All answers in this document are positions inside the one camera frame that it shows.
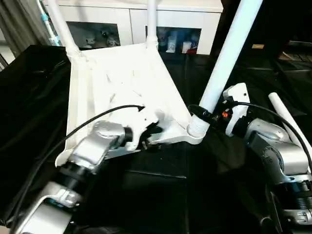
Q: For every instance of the white plastic table leg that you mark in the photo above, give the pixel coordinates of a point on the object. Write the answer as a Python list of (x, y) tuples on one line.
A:
[(290, 117), (152, 24), (63, 29), (229, 53)]

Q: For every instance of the small yellow tag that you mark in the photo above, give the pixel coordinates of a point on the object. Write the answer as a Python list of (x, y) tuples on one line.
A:
[(257, 47)]

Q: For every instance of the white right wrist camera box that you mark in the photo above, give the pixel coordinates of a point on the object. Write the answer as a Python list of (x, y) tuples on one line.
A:
[(236, 100)]

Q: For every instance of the white cabinet with glass doors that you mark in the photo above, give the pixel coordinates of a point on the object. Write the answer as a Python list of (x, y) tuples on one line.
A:
[(122, 14)]

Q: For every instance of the grey curtain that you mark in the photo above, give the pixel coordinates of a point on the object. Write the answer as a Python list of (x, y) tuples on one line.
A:
[(17, 22)]

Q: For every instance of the black work mat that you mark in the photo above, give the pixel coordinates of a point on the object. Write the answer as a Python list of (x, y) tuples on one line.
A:
[(29, 97)]

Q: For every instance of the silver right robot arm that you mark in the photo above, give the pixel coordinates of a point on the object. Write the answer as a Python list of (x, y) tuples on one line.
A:
[(278, 151)]

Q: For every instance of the white plastic table top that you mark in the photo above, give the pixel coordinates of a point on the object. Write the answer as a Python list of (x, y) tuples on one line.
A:
[(117, 83)]

